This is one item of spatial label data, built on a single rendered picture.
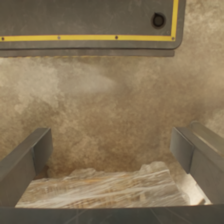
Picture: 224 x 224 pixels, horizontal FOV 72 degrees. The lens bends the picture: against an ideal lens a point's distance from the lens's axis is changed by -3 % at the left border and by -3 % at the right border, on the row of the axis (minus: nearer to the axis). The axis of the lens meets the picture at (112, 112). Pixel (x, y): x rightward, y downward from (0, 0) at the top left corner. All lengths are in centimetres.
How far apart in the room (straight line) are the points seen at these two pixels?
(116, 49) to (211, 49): 58
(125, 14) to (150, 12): 7
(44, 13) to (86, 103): 46
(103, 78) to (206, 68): 52
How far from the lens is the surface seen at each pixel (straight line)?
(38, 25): 53
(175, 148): 17
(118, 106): 83
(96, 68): 80
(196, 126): 92
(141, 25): 50
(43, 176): 96
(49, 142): 16
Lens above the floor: 80
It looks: 74 degrees down
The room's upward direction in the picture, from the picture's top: 176 degrees clockwise
